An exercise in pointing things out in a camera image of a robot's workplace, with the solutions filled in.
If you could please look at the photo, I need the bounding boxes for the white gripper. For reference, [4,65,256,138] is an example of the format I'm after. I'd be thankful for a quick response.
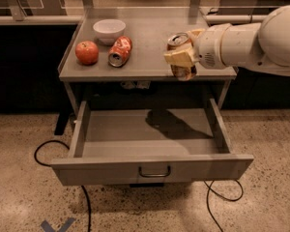
[163,23,231,70]

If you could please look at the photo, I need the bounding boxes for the orange soda can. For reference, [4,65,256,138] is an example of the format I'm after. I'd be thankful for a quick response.
[165,32,196,81]

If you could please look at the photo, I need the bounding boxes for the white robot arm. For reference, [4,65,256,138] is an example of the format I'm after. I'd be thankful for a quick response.
[163,5,290,80]

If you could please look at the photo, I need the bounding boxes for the red soda can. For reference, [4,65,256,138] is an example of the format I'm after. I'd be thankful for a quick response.
[108,36,132,68]

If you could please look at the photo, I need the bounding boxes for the grey open top drawer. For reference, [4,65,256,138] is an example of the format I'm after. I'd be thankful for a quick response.
[51,99,253,186]

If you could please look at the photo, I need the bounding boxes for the grey cabinet table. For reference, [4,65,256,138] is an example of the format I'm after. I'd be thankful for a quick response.
[53,6,240,136]

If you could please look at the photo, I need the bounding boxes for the white bowl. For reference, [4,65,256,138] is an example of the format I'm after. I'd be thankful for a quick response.
[93,19,126,45]

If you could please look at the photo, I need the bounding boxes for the red apple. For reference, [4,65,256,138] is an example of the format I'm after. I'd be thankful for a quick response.
[75,41,99,65]

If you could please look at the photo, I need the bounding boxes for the black drawer handle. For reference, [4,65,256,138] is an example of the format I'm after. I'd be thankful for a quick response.
[138,166,171,178]

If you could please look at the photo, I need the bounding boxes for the black cable left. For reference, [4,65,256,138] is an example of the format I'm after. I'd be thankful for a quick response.
[33,139,93,232]

